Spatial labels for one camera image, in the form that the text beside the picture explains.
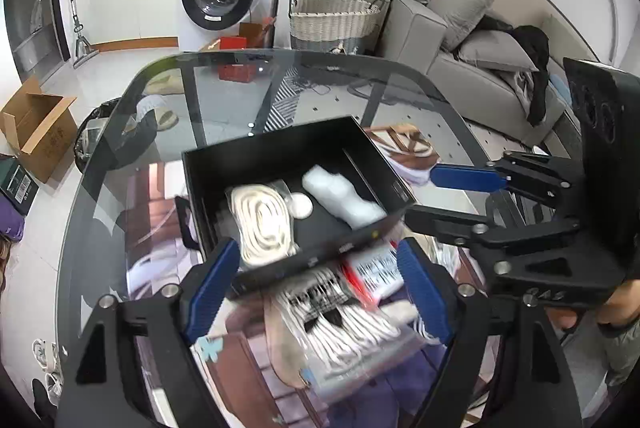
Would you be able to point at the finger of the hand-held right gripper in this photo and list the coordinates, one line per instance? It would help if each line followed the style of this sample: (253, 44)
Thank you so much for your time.
(465, 177)
(525, 248)

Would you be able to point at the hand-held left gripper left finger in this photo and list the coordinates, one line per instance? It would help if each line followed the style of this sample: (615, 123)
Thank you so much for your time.
(215, 288)

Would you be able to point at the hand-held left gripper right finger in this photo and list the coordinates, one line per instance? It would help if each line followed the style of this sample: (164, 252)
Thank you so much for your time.
(420, 293)

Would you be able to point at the black storage box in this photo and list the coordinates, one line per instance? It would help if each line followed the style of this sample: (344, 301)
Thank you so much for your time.
(280, 153)

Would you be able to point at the person's right hand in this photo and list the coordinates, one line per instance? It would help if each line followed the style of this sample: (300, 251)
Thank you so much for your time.
(622, 303)

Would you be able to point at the red label packet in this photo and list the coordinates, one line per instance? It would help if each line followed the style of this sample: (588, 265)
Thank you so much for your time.
(372, 270)

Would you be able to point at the brown white tote bag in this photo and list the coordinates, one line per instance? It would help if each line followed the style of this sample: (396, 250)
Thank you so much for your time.
(405, 148)

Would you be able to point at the printed table mat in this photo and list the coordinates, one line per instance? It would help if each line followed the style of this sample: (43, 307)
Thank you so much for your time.
(160, 208)

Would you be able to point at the round white pad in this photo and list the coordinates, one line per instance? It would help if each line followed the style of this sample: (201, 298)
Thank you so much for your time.
(301, 205)

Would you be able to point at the white bubble wrap bag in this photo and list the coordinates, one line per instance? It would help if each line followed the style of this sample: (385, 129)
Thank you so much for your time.
(340, 198)

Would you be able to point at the black garment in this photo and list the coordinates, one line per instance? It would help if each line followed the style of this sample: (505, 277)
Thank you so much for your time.
(535, 53)

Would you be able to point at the grey pillow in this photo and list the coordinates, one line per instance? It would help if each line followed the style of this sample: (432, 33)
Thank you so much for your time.
(495, 51)
(460, 6)

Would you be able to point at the grey sofa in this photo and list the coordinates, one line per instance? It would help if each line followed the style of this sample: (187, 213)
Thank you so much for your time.
(415, 33)

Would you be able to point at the beige slipper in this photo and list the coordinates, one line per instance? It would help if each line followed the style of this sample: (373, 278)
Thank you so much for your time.
(167, 119)
(167, 83)

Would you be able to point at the white shoes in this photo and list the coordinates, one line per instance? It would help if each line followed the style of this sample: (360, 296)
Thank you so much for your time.
(50, 373)

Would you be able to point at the striped rug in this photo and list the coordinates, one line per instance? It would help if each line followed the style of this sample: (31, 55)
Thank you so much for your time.
(282, 103)

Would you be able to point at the black trash bin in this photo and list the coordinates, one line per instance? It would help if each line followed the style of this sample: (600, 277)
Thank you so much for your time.
(92, 133)

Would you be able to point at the wicker laundry basket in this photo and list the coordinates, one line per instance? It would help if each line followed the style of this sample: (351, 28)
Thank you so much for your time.
(335, 23)

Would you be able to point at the purple cloth item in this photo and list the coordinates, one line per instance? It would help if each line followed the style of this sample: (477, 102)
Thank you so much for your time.
(9, 218)

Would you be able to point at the dark green box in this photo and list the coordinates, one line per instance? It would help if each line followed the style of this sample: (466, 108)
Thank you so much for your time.
(15, 183)

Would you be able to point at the large cardboard box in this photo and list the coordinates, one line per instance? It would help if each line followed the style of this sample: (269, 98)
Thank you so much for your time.
(45, 133)

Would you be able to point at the red box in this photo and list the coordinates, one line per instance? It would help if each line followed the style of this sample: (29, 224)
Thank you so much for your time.
(235, 58)

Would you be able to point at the small cardboard box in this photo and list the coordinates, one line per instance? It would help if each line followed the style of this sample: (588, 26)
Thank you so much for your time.
(252, 33)

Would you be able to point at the mop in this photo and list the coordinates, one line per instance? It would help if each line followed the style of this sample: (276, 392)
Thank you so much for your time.
(77, 23)

